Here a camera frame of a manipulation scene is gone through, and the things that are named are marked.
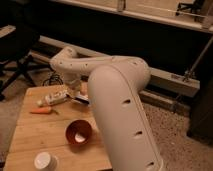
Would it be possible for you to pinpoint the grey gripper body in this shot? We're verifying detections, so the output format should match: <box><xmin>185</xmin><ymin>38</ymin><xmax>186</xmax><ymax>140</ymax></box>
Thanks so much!
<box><xmin>66</xmin><ymin>78</ymin><xmax>87</xmax><ymax>94</ymax></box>

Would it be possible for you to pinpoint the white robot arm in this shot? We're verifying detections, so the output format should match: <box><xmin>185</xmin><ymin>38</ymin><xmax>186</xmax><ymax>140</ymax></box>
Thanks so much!
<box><xmin>50</xmin><ymin>47</ymin><xmax>165</xmax><ymax>171</ymax></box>

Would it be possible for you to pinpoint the orange carrot toy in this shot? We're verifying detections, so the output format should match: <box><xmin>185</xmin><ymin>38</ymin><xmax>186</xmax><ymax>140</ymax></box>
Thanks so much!
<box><xmin>30</xmin><ymin>107</ymin><xmax>58</xmax><ymax>114</ymax></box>

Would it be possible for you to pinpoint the brown bowl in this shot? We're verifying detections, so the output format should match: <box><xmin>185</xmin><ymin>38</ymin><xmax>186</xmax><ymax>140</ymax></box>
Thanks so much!
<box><xmin>65</xmin><ymin>120</ymin><xmax>92</xmax><ymax>146</ymax></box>

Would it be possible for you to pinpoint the black office chair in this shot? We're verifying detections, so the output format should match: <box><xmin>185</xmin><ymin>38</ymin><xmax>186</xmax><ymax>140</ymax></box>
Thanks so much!
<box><xmin>0</xmin><ymin>25</ymin><xmax>40</xmax><ymax>101</ymax></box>

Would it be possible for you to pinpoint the white cup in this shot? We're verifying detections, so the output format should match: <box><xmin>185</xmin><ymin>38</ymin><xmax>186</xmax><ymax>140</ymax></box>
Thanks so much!
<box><xmin>34</xmin><ymin>152</ymin><xmax>58</xmax><ymax>171</ymax></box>

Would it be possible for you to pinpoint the metal tripod pole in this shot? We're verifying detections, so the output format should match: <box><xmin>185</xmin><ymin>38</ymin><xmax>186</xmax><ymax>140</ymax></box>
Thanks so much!
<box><xmin>182</xmin><ymin>36</ymin><xmax>213</xmax><ymax>82</ymax></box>

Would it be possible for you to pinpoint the black cable coil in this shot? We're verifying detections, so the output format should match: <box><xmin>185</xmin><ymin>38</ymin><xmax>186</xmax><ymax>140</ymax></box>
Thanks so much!
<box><xmin>43</xmin><ymin>71</ymin><xmax>65</xmax><ymax>87</ymax></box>

